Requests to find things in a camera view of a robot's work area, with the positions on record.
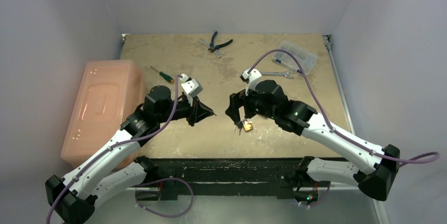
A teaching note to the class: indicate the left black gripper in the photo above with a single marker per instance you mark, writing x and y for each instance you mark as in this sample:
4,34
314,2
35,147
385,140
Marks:
196,112

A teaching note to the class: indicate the small silver wrench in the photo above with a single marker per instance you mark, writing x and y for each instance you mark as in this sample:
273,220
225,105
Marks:
217,53

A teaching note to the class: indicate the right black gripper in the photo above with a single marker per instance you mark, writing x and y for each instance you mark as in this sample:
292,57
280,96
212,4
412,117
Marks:
241,103

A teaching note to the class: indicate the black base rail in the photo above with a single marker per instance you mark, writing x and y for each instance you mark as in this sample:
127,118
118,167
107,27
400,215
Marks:
282,178

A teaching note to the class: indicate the clear plastic organizer box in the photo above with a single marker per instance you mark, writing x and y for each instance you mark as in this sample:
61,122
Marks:
306,58

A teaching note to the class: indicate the large silver wrench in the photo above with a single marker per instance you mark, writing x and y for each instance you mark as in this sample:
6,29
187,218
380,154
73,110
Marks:
285,74

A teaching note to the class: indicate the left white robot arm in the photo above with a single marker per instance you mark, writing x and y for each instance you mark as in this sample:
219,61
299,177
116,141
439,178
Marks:
76,195

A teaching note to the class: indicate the pink plastic storage box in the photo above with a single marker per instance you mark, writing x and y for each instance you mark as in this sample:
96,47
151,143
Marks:
109,92

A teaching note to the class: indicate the green handled screwdriver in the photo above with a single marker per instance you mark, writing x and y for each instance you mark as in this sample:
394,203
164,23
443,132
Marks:
164,75

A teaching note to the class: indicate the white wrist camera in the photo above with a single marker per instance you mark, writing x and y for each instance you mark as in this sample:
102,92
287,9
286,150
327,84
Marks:
251,78
191,87

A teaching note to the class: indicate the aluminium frame rail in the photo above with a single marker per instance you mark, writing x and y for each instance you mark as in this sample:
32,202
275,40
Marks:
378,206

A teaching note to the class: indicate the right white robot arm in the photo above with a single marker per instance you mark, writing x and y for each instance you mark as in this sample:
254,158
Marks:
370,167

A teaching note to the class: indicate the black key bunch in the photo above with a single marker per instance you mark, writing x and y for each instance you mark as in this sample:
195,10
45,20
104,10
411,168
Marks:
238,127

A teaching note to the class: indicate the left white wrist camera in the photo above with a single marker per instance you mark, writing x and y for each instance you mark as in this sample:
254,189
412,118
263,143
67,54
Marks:
191,87

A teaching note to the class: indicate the brass padlock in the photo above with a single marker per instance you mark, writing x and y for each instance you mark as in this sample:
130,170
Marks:
247,125

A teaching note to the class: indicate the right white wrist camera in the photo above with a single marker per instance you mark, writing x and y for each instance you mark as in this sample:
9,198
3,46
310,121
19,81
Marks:
251,78

